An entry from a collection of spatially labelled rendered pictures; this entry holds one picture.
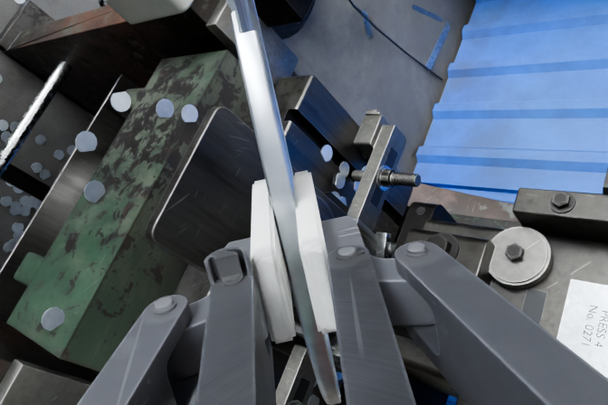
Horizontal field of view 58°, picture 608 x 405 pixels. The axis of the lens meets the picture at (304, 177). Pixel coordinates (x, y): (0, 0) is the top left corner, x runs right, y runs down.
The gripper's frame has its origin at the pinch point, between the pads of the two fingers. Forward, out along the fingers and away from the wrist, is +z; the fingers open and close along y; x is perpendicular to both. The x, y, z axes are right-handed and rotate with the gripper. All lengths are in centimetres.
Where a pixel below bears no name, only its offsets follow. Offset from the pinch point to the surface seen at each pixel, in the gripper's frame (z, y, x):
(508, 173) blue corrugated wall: 162, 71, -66
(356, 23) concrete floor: 177, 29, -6
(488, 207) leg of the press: 65, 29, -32
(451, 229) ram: 31.5, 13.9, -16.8
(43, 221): 64, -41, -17
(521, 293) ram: 23.0, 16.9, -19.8
